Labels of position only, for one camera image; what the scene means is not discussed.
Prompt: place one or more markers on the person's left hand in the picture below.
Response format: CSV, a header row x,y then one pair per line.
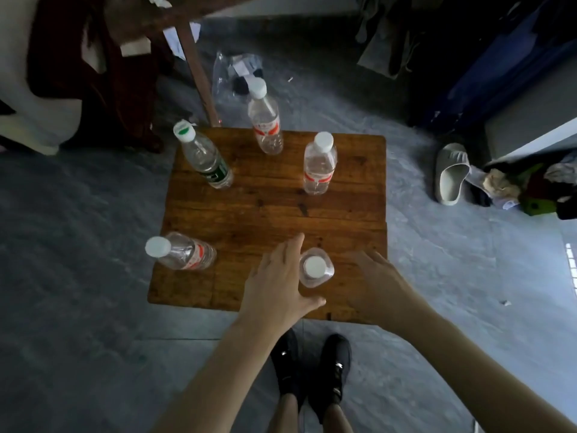
x,y
275,288

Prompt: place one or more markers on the person's right hand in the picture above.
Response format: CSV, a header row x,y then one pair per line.
x,y
378,288

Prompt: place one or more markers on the clear water bottle red label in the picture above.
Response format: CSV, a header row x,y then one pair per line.
x,y
315,268
265,121
185,252
319,166

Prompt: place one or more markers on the clear water bottle green label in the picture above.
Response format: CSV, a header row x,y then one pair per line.
x,y
205,160

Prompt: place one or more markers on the person's right forearm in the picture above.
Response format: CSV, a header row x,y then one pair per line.
x,y
473,374

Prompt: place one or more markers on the person's left forearm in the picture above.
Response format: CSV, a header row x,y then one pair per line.
x,y
216,383

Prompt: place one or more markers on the person's left black shoe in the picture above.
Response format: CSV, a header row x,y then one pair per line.
x,y
286,365

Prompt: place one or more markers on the person's black shoe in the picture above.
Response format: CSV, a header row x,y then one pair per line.
x,y
331,374
286,365

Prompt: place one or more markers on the person's right black shoe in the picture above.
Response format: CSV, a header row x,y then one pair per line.
x,y
331,374

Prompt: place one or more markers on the person's left leg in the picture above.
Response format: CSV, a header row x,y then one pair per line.
x,y
281,417

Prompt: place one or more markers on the person's leg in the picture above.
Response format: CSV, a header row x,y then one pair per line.
x,y
336,419
281,417

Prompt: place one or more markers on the person's right leg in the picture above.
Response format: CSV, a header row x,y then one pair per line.
x,y
336,419

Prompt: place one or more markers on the small wooden table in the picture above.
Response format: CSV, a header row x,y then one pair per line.
x,y
270,207

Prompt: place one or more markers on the grey slipper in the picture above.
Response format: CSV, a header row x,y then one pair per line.
x,y
451,173

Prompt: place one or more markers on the pile of mixed clothes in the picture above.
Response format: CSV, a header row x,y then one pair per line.
x,y
547,184

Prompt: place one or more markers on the plastic bag with socks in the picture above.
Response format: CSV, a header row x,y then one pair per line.
x,y
234,74

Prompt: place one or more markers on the long wooden bench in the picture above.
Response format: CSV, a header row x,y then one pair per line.
x,y
198,81

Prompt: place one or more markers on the dark blue suitcase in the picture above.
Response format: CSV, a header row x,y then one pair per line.
x,y
496,63

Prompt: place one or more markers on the grey green garment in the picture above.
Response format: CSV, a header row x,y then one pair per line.
x,y
383,31

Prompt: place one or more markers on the white paper sheet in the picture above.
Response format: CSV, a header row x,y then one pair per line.
x,y
178,40

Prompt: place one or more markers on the dark wooden sofa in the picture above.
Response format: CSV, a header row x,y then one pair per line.
x,y
90,63

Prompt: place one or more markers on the cream cloth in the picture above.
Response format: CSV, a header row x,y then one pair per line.
x,y
36,117

